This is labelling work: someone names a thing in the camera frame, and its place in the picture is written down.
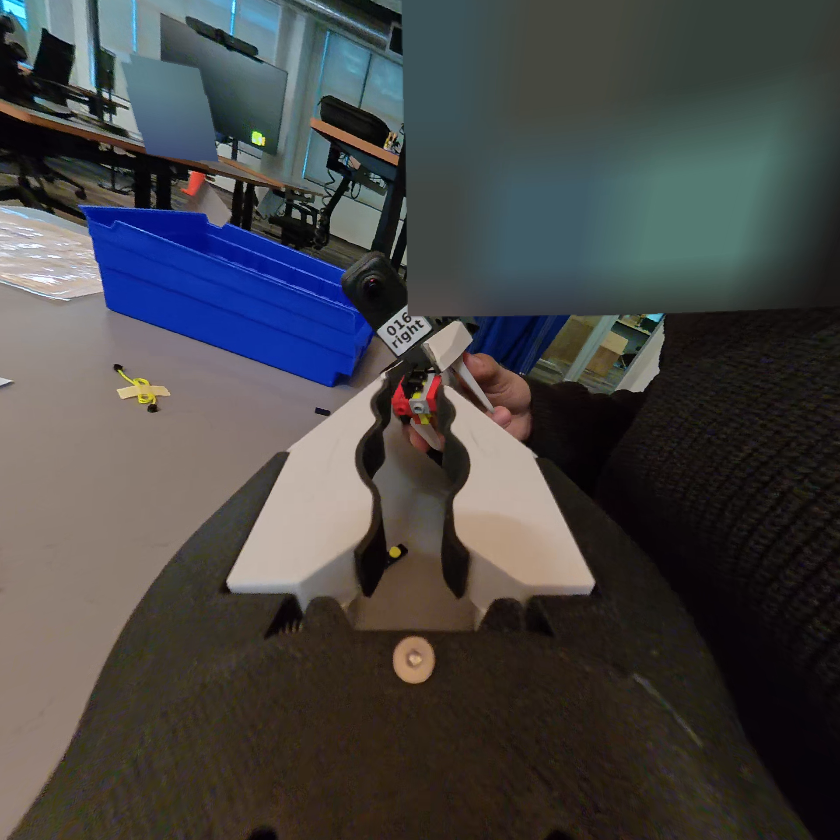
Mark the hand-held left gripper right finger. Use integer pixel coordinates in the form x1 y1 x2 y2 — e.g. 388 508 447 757
436 386 598 616

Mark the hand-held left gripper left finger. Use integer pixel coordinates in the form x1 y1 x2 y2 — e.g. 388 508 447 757
225 375 391 614

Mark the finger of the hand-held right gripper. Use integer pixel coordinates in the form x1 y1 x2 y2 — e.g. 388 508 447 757
420 320 476 375

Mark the red yellow black lego model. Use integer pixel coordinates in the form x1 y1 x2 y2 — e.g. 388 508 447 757
391 371 441 424

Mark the person's right hand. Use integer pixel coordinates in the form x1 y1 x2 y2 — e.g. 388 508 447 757
403 353 534 455

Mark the blue fabric cover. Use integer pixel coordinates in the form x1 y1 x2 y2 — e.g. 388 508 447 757
469 315 568 375

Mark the blue plastic bin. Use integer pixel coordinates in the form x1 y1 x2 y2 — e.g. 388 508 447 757
80 205 375 388

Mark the wooden standing desk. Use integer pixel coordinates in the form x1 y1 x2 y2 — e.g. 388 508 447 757
310 118 404 266

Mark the black bag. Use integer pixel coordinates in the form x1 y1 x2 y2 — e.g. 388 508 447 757
319 95 392 148

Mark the large black monitor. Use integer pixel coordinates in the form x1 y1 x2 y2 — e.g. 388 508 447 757
161 14 290 156

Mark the clear plastic bag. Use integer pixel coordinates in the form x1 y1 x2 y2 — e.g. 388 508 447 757
0 206 106 301

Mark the black office chair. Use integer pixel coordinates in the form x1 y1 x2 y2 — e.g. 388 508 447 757
29 26 86 198

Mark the yellow cord with tape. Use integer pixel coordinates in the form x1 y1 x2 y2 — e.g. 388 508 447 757
113 363 172 414

